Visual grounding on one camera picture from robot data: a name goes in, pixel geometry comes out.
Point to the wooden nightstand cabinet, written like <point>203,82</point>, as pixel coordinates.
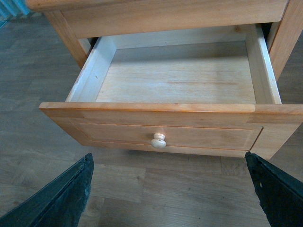
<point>76,21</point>

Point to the wooden drawer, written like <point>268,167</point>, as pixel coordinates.
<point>210,91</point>

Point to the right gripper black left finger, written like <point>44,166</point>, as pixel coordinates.
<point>60,203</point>

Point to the round wooden drawer knob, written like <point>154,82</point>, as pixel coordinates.
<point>158,140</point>

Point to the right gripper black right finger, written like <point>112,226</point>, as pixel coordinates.
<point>280,194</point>

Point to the light grey pleated curtain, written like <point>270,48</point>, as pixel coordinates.
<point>13,8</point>

